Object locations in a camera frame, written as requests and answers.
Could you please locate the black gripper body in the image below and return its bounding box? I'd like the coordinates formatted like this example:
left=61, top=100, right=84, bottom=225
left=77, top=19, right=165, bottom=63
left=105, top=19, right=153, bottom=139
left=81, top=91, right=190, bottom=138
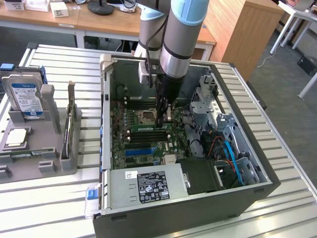
left=155, top=73, right=186, bottom=105

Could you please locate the green RAM stick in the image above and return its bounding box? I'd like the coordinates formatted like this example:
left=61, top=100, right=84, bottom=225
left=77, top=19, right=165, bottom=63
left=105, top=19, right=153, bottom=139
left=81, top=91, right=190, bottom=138
left=0, top=149, right=54, bottom=160
left=130, top=123, right=172, bottom=131

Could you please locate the black RAM slot bank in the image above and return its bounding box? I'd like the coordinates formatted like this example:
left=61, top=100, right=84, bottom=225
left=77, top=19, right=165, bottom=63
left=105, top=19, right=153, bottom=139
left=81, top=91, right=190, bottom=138
left=125, top=94, right=159, bottom=110
left=128, top=130, right=168, bottom=144

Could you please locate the CPU socket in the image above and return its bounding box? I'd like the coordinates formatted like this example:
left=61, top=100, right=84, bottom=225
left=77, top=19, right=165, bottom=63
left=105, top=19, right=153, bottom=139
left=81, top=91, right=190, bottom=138
left=134, top=109, right=159, bottom=125

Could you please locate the green motherboard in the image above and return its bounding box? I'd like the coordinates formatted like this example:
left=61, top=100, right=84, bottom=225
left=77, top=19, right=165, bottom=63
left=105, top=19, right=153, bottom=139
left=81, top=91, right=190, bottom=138
left=109, top=98, right=194, bottom=170

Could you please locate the blue expansion slot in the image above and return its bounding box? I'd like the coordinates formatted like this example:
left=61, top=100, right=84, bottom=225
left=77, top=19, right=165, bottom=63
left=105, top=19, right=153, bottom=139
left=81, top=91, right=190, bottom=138
left=124, top=146, right=153, bottom=156

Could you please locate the silver chipset heat sink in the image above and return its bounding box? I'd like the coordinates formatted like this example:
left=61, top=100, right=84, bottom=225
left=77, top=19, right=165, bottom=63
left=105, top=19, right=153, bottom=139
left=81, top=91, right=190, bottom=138
left=162, top=154, right=181, bottom=166

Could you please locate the metal disk bay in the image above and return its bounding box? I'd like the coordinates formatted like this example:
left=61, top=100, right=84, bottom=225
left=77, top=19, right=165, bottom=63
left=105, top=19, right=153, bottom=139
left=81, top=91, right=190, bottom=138
left=188, top=73, right=264, bottom=186

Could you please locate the grey power supply unit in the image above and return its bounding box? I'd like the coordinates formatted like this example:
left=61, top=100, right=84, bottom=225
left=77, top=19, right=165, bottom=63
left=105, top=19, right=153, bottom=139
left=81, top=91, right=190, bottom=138
left=108, top=163, right=190, bottom=209

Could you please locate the wooden desk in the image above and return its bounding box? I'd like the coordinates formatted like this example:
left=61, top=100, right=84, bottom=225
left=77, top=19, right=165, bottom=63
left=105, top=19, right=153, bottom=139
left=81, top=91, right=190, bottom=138
left=0, top=0, right=217, bottom=56

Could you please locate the graphics card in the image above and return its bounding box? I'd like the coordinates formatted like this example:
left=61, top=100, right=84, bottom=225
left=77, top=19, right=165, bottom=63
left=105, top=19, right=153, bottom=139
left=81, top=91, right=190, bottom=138
left=60, top=80, right=78, bottom=160

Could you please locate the wooden cabinet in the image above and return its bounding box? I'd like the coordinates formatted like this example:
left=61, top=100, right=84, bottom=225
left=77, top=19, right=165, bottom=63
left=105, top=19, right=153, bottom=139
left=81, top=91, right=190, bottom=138
left=203, top=0, right=285, bottom=82

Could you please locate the black monitor base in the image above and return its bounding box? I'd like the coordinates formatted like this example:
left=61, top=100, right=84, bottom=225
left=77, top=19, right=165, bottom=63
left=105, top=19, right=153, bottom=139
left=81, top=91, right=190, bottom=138
left=87, top=0, right=114, bottom=16

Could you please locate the blue case latch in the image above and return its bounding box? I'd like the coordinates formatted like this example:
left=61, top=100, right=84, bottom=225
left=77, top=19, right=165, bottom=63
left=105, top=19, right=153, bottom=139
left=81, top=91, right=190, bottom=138
left=85, top=187, right=100, bottom=201

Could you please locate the black open PC case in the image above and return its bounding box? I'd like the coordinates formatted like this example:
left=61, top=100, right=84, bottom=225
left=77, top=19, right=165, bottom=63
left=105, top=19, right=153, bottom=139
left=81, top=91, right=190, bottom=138
left=92, top=53, right=282, bottom=238

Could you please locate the grey parts rack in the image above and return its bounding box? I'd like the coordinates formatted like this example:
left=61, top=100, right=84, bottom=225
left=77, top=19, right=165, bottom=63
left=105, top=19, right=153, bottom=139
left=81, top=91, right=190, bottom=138
left=0, top=83, right=83, bottom=184

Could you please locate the white cardboard box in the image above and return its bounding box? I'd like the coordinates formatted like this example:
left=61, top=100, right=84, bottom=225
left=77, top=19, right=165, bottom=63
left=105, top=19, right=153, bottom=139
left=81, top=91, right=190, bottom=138
left=4, top=0, right=26, bottom=11
left=49, top=1, right=69, bottom=18

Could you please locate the hard disk with blue label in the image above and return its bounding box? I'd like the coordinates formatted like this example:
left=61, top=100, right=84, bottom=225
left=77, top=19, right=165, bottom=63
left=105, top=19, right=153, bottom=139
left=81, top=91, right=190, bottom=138
left=0, top=74, right=47, bottom=118

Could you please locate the blue disk caddy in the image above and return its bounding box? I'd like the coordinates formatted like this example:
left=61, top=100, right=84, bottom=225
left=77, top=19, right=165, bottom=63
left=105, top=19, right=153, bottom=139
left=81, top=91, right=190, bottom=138
left=0, top=62, right=48, bottom=85

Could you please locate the black box on floor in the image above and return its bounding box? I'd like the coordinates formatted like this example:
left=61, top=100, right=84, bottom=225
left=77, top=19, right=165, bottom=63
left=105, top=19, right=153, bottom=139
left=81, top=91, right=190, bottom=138
left=297, top=54, right=317, bottom=77

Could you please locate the white table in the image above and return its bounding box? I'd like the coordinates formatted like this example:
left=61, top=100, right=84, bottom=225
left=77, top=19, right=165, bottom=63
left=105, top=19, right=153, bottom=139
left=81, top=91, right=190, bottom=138
left=269, top=0, right=317, bottom=56

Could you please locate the silver CPU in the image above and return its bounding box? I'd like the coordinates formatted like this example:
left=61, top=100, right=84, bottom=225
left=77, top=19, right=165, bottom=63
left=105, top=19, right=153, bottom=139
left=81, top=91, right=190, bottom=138
left=4, top=128, right=28, bottom=147

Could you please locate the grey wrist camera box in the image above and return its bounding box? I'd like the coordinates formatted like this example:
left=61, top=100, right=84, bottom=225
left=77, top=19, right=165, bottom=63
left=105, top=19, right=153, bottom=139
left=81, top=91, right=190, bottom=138
left=138, top=60, right=164, bottom=85

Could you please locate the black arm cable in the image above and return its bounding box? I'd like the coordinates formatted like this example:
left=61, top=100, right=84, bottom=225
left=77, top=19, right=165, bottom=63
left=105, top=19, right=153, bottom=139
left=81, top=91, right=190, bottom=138
left=145, top=14, right=169, bottom=88

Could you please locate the red thin wire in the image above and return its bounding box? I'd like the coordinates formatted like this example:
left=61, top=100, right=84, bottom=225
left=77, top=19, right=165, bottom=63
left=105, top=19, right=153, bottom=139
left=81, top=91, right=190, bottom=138
left=207, top=135, right=236, bottom=173

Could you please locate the blue flat wire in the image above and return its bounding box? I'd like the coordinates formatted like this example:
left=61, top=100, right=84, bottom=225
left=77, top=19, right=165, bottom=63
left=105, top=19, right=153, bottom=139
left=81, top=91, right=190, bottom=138
left=223, top=139, right=246, bottom=186

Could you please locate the white floor cable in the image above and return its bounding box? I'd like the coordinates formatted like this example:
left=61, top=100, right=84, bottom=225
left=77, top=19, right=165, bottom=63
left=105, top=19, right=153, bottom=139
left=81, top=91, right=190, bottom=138
left=257, top=48, right=276, bottom=68

